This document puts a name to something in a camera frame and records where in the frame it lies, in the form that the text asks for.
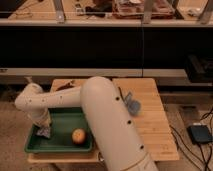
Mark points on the black foot pedal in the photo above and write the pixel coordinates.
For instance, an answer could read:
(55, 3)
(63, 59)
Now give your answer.
(199, 134)

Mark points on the red yellow apple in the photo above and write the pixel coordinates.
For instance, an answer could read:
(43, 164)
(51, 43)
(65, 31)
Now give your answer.
(78, 136)

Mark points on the wooden table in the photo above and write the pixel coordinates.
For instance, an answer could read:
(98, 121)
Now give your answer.
(151, 123)

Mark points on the purple bowl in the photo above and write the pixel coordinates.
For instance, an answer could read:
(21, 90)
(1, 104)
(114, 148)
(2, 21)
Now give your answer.
(65, 86)

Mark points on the green plastic tray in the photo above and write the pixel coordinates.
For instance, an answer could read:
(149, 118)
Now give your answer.
(64, 122)

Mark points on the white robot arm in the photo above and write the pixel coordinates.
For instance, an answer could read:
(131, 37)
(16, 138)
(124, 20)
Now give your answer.
(108, 118)

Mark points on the black rectangular block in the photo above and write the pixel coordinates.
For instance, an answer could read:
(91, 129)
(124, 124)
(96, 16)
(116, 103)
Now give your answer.
(120, 92)

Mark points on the background workbench shelf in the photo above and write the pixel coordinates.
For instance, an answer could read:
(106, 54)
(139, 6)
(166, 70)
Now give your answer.
(107, 13)

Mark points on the grey blue towel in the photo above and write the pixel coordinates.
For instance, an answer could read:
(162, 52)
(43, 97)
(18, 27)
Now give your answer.
(44, 132)

